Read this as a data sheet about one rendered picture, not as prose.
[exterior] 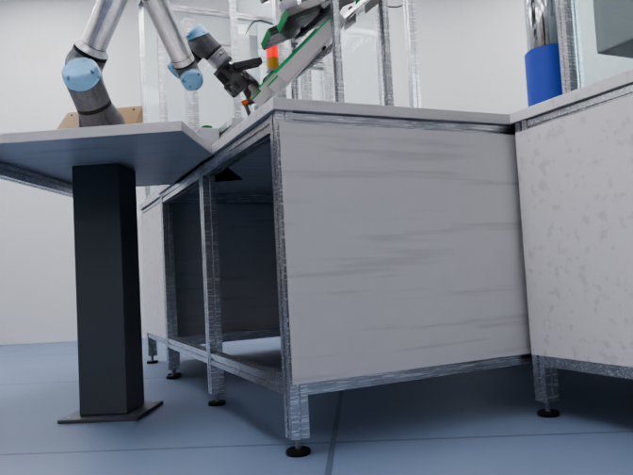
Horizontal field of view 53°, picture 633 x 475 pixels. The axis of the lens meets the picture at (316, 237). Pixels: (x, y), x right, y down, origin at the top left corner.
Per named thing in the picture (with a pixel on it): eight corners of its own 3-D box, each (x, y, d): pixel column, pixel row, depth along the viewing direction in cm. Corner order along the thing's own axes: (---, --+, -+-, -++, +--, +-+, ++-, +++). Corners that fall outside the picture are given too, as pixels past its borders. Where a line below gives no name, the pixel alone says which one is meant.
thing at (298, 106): (272, 108, 152) (272, 96, 152) (156, 194, 288) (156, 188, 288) (667, 134, 211) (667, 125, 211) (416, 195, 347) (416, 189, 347)
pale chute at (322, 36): (285, 83, 183) (274, 72, 183) (277, 96, 196) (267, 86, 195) (347, 20, 190) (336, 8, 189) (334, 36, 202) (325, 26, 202)
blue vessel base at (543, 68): (555, 123, 199) (548, 40, 201) (520, 135, 214) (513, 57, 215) (591, 126, 206) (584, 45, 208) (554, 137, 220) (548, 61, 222)
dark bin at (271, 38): (270, 36, 199) (260, 14, 199) (264, 50, 212) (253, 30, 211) (345, 4, 206) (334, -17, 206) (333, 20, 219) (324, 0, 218)
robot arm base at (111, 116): (74, 141, 212) (63, 116, 206) (89, 118, 223) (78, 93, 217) (118, 138, 210) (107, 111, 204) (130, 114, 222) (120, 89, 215)
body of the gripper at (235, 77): (234, 100, 231) (210, 74, 228) (249, 85, 234) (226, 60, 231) (240, 93, 224) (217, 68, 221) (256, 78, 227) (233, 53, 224)
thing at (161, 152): (-68, 148, 173) (-69, 138, 173) (78, 190, 263) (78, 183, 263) (182, 130, 169) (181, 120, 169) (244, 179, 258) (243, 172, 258)
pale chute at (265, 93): (267, 97, 197) (257, 87, 196) (261, 108, 210) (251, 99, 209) (326, 38, 203) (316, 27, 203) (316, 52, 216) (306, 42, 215)
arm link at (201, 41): (185, 39, 227) (202, 22, 226) (206, 61, 230) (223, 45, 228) (181, 39, 220) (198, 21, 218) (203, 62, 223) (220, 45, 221)
